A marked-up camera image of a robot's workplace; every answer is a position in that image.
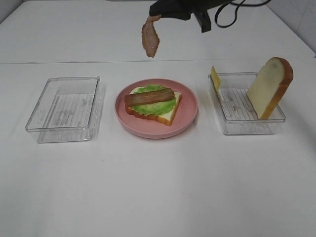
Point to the clear right plastic container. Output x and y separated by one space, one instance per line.
235 112

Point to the brown bacon strip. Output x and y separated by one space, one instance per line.
149 97

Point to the pink round plate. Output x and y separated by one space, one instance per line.
184 116

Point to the clear left plastic container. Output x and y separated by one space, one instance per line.
67 110

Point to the yellow cheese slice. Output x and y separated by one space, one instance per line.
215 79

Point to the bread slice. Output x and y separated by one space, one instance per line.
270 85
166 121

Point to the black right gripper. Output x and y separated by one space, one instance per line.
182 9

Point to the clear plastic container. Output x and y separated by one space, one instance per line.
235 112
67 110

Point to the upright bread slice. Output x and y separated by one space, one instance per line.
270 85

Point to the pink bacon strip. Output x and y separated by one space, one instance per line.
150 39

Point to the green lettuce leaf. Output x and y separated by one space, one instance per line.
164 109

